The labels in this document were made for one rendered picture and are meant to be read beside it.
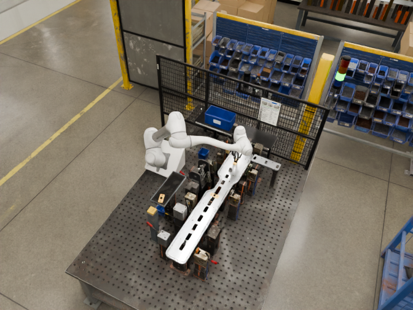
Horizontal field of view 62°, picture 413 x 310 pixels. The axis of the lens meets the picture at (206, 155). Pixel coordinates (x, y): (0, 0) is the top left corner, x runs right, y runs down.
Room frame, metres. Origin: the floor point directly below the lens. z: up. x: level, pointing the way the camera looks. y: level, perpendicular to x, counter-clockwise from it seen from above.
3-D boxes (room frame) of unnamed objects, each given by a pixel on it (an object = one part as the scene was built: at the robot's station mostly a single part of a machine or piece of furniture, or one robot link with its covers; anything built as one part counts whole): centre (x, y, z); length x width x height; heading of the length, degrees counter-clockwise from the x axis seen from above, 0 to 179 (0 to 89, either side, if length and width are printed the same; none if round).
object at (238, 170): (1.87, -0.09, 1.00); 1.38 x 0.22 x 0.02; 154
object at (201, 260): (1.28, -0.01, 0.88); 0.15 x 0.11 x 0.36; 64
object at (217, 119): (2.87, -0.13, 1.10); 0.30 x 0.17 x 0.13; 65
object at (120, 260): (2.11, -0.09, 0.68); 2.56 x 1.61 x 0.04; 157
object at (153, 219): (1.59, 0.42, 0.92); 0.08 x 0.08 x 0.44; 64
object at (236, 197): (1.87, -0.27, 0.87); 0.12 x 0.09 x 0.35; 64
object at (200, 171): (2.07, 0.05, 0.94); 0.18 x 0.13 x 0.49; 154
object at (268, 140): (2.79, -0.30, 1.02); 0.90 x 0.22 x 0.03; 64
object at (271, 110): (2.76, -0.62, 1.30); 0.23 x 0.02 x 0.31; 64
